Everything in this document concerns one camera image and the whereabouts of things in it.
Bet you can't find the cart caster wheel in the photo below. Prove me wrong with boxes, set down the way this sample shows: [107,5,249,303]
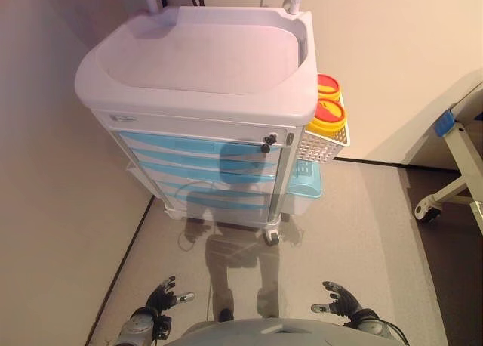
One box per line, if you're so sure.
[263,228,282,246]

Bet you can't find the black cart keys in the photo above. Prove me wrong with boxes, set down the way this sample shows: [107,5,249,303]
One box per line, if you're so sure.
[260,133,278,154]

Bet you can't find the yellow sharps container red lid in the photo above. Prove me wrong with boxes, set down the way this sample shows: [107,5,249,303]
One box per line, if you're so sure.
[316,73,342,102]
[306,98,347,139]

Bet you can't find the white hospital bed frame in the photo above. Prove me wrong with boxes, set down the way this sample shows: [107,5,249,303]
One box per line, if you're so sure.
[414,70,483,237]

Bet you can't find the white medical cart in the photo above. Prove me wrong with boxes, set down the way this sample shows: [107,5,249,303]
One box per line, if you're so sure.
[74,5,318,246]

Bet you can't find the white wire basket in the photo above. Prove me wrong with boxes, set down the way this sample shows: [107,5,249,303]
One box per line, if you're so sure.
[296,91,352,164]

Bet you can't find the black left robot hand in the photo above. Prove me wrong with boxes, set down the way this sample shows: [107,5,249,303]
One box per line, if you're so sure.
[145,274,195,317]

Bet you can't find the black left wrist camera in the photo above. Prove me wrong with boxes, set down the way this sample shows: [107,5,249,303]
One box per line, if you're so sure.
[152,314,173,341]

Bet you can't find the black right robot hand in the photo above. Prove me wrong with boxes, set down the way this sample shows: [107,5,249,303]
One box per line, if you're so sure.
[310,280,365,326]

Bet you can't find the large blue front drawer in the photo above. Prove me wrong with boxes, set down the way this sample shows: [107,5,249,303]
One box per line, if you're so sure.
[150,179,275,215]

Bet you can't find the grey robot torso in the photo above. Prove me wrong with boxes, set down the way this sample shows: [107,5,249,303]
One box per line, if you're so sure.
[162,317,382,346]

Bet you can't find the bed caster wheel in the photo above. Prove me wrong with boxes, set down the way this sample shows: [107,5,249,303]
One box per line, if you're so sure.
[414,204,441,223]

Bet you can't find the light blue waste bin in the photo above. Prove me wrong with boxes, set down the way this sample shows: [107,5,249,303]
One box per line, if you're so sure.
[285,159,325,217]

